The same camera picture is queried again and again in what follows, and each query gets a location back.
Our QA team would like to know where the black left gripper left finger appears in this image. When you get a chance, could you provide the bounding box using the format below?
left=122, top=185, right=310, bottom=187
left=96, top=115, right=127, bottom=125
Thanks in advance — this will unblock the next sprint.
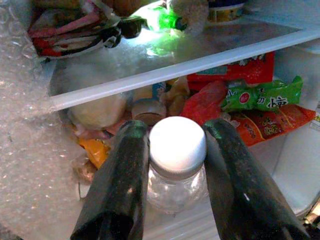
left=70, top=119, right=151, bottom=240

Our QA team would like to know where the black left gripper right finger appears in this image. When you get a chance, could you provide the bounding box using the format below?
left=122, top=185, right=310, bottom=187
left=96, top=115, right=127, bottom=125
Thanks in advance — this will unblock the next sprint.
left=202, top=118, right=311, bottom=240

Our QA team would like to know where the clear bottle white cap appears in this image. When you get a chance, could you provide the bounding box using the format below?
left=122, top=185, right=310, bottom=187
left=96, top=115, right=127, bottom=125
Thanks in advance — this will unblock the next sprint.
left=146, top=116, right=210, bottom=216

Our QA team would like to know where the orange yellow packet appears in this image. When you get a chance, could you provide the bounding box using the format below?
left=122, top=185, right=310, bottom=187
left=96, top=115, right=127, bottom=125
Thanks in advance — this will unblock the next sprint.
left=78, top=137, right=112, bottom=170

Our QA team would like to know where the orange red snack packet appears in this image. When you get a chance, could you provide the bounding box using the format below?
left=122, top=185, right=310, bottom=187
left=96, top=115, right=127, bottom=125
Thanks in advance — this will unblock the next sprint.
left=226, top=103, right=317, bottom=147

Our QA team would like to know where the white round bun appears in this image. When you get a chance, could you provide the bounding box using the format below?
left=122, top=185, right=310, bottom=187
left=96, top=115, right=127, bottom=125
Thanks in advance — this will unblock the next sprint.
left=67, top=93, right=128, bottom=131

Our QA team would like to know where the brown lidded cup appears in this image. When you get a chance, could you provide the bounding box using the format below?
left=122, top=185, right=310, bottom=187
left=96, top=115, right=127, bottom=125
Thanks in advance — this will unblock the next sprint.
left=131, top=98, right=168, bottom=127

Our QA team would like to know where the plain red bag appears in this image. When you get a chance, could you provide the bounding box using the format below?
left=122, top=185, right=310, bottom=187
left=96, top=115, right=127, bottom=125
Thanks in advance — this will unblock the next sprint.
left=179, top=79, right=228, bottom=126

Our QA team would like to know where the clear bubble wrap sheet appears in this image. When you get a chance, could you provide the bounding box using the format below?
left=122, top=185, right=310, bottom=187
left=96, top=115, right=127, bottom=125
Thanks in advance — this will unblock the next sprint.
left=0, top=0, right=86, bottom=240

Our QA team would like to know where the green printed snack packet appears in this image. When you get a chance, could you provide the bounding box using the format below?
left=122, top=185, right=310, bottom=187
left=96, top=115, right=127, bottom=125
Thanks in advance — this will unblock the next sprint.
left=221, top=75, right=305, bottom=113

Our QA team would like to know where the blue white carton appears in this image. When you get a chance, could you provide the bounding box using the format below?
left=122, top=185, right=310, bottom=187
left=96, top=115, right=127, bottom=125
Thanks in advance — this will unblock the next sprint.
left=132, top=82, right=167, bottom=102

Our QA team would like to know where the pale yellow wrapped item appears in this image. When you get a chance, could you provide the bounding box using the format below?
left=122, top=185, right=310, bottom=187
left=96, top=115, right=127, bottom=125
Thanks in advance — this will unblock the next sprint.
left=159, top=76, right=191, bottom=117

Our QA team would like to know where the glass shelf white trim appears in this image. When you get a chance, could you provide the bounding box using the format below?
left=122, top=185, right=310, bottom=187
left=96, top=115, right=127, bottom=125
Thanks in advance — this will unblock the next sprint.
left=48, top=14, right=320, bottom=112

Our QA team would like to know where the red printed snack packet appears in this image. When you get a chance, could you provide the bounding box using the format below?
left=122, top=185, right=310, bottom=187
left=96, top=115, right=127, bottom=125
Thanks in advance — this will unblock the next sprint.
left=187, top=51, right=276, bottom=92

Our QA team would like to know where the dark pudding cup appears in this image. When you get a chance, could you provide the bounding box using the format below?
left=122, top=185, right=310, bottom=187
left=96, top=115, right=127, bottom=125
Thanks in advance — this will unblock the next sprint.
left=119, top=17, right=148, bottom=40

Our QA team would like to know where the stack of snack packets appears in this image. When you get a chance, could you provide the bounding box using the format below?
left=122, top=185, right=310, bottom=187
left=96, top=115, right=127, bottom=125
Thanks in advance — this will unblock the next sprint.
left=27, top=0, right=123, bottom=60

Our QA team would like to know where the green plastic bottle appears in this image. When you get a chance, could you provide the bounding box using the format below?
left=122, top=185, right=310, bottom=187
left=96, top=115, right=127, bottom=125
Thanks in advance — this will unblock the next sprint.
left=147, top=6, right=188, bottom=33

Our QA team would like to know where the brown rounded item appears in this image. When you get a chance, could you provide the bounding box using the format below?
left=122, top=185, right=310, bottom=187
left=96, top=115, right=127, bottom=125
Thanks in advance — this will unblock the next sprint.
left=109, top=0, right=143, bottom=17

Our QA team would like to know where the yellow blue tub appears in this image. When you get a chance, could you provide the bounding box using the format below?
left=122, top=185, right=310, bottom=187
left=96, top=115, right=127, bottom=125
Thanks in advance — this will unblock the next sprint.
left=207, top=0, right=247, bottom=23

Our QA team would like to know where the fuzzy beige item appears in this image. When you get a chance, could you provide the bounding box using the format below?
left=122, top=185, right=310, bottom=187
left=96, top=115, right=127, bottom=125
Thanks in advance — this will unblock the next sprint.
left=169, top=0, right=210, bottom=37

